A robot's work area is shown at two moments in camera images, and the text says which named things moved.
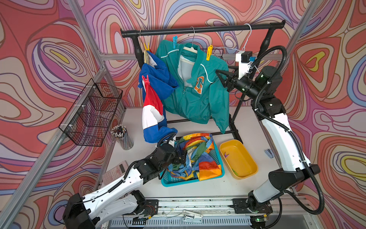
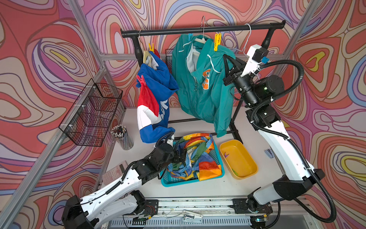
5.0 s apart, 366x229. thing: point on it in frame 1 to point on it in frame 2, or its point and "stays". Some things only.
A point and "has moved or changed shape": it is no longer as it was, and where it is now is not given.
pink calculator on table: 116,173 stays
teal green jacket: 201,97 has moved or changed shape
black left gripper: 176,154 stays
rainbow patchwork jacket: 199,164 stays
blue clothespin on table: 269,153 stays
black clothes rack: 136,34 stays
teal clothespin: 175,40 to 190,35
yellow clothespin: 209,52 to 217,41
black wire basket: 89,120 stays
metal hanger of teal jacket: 192,49 to 201,40
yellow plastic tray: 239,163 stays
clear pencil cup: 122,137 stays
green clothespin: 235,172 stays
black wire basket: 218,52 to 168,57
